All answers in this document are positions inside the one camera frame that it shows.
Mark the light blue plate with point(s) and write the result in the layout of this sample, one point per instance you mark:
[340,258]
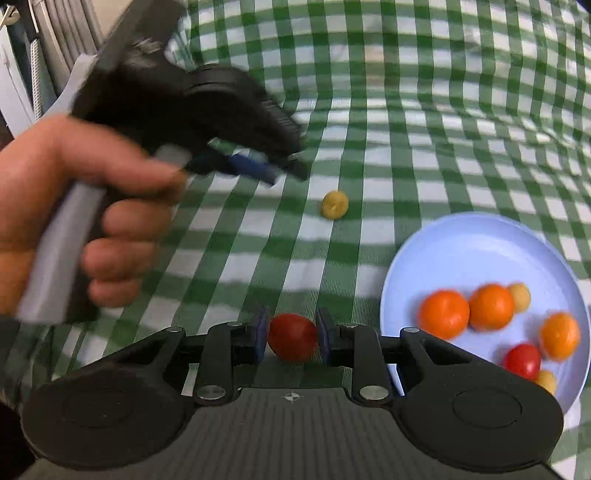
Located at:
[461,258]

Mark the small yellow fruit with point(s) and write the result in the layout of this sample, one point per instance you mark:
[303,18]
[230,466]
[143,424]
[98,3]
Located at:
[547,382]
[521,297]
[334,204]

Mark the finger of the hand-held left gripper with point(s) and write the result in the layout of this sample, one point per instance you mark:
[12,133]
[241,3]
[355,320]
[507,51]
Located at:
[298,168]
[249,167]

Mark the bare orange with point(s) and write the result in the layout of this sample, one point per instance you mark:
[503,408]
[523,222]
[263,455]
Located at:
[444,314]

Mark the green checked tablecloth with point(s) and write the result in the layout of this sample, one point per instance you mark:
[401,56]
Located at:
[415,115]

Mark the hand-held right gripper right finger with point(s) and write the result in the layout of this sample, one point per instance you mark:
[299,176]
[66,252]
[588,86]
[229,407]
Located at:
[324,335]

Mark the plastic orange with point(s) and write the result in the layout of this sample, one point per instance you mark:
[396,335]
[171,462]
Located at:
[491,307]
[560,336]

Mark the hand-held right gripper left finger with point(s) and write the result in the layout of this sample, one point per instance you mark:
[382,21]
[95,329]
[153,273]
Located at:
[261,334]

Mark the person's left hand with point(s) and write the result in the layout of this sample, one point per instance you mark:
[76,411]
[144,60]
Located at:
[41,184]

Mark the grey ribbed radiator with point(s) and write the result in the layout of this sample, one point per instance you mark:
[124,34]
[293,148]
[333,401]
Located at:
[64,37]

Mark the red tomato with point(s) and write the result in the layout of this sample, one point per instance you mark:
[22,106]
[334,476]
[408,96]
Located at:
[293,337]
[522,361]

